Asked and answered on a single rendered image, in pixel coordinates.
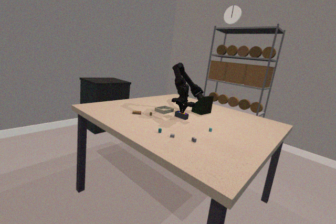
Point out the beige shallow tray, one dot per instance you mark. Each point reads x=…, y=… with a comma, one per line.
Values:
x=164, y=109

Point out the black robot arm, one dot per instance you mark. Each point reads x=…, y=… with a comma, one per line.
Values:
x=181, y=78

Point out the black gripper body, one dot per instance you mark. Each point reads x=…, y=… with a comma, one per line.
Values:
x=190, y=104

